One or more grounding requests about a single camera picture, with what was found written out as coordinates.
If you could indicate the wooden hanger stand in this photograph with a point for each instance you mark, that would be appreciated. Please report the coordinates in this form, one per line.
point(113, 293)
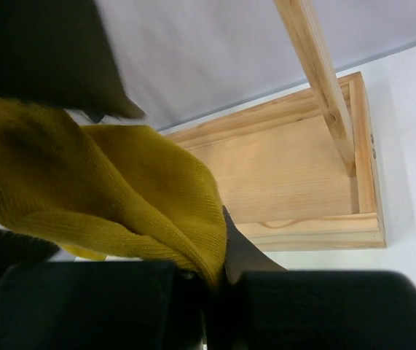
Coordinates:
point(298, 172)

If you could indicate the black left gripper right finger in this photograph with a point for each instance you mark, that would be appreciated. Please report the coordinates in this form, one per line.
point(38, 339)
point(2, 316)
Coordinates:
point(269, 307)

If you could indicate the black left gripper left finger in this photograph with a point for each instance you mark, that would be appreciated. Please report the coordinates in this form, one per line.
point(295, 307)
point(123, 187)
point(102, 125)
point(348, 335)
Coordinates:
point(111, 305)

